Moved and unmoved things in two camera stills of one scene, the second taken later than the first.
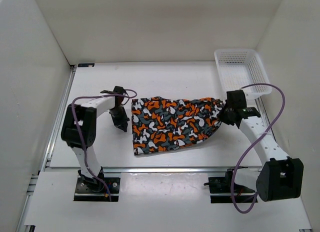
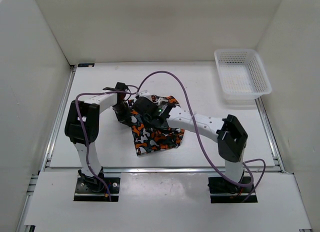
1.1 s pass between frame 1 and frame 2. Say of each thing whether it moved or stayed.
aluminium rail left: stayed
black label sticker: stayed
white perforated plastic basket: stayed
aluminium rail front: stayed
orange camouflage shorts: moved
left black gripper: moved
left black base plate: stayed
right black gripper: moved
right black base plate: stayed
